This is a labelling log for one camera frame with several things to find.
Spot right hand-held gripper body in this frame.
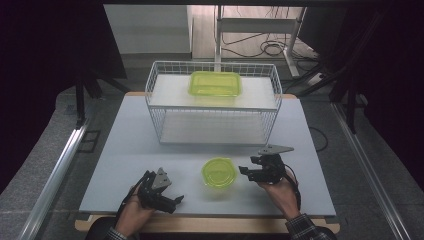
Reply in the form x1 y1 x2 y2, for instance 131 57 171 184
249 143 295 185

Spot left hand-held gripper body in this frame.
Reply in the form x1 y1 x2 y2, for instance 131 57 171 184
135 167 175 215

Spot round green plastic container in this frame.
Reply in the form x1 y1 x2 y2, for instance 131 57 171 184
200 156 239 191

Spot white wire rack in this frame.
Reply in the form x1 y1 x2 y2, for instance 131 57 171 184
144 60 284 148

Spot rectangular green plastic container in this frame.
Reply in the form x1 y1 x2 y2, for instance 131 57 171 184
187 70 243 99

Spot person's left hand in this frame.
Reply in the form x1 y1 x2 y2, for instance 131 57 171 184
115 185 157 237

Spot person's right hand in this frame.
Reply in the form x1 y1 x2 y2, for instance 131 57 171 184
257 169 302 222

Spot white power strip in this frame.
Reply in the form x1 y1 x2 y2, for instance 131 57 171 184
305 71 327 87

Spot black metal stand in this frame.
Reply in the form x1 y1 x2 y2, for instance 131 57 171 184
74 65 132 130
329 65 368 135

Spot black curtain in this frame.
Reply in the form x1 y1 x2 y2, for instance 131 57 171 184
329 0 424 190
0 0 128 195

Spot white cabinet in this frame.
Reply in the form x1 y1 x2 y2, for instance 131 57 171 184
103 4 195 56

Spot left hand-held gripper cable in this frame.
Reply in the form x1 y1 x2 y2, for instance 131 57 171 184
116 172 149 218

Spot hand-held gripper cable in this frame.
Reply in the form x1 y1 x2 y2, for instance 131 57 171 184
283 164 303 212
116 172 149 218

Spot right hand-held gripper cable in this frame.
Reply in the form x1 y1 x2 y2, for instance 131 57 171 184
283 164 303 212

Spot black cable loop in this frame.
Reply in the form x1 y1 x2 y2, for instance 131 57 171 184
308 126 330 153

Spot aluminium floor rail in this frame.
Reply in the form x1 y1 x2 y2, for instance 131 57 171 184
330 101 413 240
17 109 93 240

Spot black floor cables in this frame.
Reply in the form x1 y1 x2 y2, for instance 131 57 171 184
221 31 319 62

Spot white metal desk frame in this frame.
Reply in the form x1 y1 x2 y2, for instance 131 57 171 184
214 4 308 79

